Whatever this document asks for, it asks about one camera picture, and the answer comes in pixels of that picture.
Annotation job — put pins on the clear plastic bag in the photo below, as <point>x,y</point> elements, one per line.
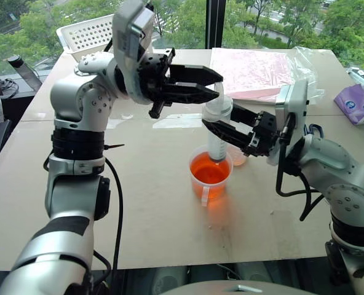
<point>306,64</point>

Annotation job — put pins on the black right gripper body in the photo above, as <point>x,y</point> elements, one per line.
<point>263,135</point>

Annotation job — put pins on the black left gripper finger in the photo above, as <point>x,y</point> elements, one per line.
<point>194,73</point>
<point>191,93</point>

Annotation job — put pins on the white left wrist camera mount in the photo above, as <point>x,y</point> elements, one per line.
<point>125,33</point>

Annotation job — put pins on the small clear plastic cup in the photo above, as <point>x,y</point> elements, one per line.
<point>239,158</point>

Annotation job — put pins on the clear plastic syringe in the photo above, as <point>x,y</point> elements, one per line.
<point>217,144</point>

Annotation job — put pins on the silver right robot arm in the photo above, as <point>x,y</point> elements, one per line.
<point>348,184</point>

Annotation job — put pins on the black bottle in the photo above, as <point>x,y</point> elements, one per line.
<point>23,70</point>

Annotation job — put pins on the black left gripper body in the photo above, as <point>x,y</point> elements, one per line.
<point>152,77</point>

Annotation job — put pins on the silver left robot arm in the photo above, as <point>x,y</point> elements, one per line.
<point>74,92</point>

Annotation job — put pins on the white perforated plastic basket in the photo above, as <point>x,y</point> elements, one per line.
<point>86,35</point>

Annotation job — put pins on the pink paper stack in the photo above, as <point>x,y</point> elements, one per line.
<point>249,73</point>

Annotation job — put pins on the silver robot torso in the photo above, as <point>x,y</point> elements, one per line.
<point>237,289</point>

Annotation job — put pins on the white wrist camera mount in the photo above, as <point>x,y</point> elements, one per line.
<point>125,33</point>
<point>294,104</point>

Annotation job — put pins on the dark side table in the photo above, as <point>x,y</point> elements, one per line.
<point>13,101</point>

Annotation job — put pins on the black window frame post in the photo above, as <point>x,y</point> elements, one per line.
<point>216,23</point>

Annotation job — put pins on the clear cup with red liquid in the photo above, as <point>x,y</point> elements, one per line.
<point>211,181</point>

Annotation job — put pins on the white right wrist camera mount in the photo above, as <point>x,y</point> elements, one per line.
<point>294,104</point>

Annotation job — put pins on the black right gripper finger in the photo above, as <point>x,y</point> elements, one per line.
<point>231,132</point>
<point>243,114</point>

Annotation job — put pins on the purple tissue pack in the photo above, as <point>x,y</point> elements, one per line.
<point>358,103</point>

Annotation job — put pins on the packaged syringe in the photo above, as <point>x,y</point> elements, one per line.
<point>358,75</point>

